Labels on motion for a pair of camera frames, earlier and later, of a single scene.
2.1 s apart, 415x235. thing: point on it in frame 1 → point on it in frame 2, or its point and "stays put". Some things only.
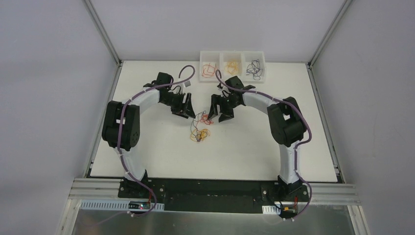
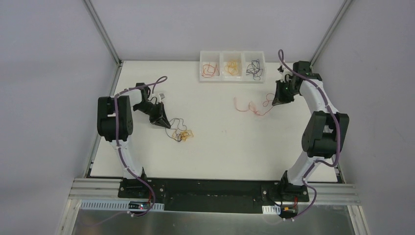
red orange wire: [208, 70] stays put
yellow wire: [232, 67] stays put
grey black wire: [254, 68] stays put
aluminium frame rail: [331, 192] stays put
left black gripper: [181, 103] → [155, 112]
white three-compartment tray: [250, 65] stays put
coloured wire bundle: [197, 135] → [177, 130]
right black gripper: [221, 105] → [282, 91]
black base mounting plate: [213, 195] stays put
